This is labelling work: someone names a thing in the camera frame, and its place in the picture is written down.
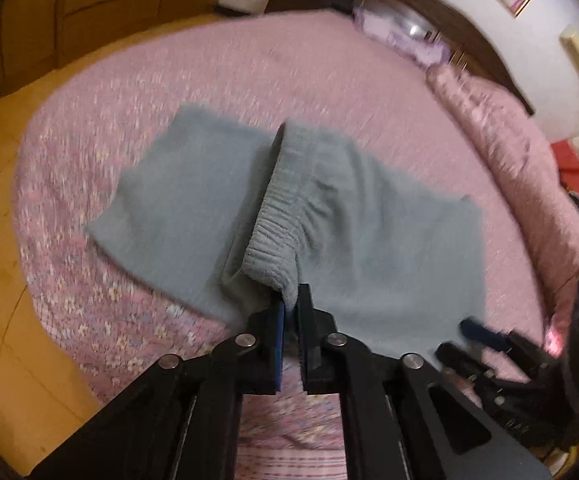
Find grey-green pants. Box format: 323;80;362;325
88;106;486;356

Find pink floral duvet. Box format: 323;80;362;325
426;65;579;354

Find dark wooden headboard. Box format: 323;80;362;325
328;0;536;116

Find pink floral bed sheet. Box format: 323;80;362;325
10;8;571;480

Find purple pillow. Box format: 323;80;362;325
353;6;452;68

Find dark wooden nightstand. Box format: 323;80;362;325
264;0;335;14

